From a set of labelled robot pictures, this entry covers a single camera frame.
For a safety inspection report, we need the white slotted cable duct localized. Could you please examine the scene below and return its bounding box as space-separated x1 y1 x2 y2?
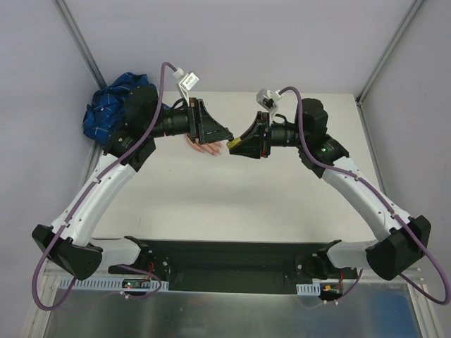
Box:
72 277 169 292
296 282 321 296

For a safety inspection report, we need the yellow nail polish bottle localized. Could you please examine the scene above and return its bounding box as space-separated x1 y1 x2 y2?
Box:
226 137 242 149

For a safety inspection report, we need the mannequin hand with nails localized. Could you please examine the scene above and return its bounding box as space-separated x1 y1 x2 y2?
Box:
185 136 223 156

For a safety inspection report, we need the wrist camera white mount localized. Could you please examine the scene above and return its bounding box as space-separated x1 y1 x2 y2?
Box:
256 89 282 123
173 68 199 103

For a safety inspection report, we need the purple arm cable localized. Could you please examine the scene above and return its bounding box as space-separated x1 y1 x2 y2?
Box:
32 62 183 311
278 85 451 306

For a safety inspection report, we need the left aluminium frame post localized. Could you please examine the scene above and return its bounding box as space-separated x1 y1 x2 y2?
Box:
53 0 106 89

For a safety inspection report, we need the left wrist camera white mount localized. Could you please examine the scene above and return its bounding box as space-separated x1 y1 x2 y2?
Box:
173 68 199 103

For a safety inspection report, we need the aluminium frame post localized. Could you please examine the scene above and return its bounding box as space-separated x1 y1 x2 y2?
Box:
53 0 106 89
355 0 427 107

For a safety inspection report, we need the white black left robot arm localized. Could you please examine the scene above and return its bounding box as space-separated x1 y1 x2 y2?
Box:
32 86 233 280

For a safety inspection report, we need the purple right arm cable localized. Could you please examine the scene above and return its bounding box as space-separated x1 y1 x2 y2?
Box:
278 85 451 306

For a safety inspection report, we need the right aluminium frame post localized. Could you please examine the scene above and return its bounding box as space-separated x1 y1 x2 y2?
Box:
355 0 427 107

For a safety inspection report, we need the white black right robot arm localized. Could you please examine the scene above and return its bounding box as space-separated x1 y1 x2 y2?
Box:
227 98 431 280

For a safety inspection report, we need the right white slotted cable duct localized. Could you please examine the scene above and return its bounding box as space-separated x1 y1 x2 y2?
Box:
296 282 321 296

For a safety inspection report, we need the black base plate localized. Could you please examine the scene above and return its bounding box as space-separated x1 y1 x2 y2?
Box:
107 235 364 293

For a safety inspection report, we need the blue striped cloth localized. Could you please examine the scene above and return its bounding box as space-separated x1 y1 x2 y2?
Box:
82 72 156 146

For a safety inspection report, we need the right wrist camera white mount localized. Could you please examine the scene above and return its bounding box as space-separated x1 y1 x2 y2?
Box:
256 89 282 123

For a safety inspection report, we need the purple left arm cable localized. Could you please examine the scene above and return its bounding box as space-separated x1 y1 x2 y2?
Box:
32 62 183 311

